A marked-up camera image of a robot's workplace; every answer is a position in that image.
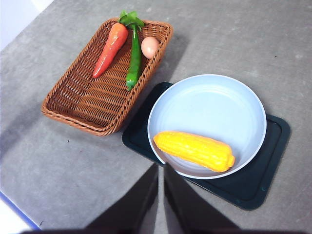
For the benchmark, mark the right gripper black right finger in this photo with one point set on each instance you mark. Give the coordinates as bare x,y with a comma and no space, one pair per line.
185,209

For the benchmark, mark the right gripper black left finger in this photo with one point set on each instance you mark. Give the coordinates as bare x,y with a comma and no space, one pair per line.
139,209

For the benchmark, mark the yellow corn cob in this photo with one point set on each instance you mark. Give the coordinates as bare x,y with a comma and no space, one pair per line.
195,151

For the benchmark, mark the blue round plate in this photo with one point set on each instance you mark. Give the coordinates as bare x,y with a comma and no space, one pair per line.
207,109

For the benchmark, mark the brown wicker basket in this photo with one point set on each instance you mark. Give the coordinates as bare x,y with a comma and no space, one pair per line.
92,102

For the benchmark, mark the black rectangular tray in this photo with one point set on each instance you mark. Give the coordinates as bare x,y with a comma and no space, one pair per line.
243,190

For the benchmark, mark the long green pepper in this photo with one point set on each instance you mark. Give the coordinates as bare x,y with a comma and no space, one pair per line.
135,63

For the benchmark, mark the orange carrot with green leaves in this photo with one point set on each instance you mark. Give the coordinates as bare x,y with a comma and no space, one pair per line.
109,51

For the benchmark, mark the brown egg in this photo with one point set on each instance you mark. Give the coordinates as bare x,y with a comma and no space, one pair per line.
149,47

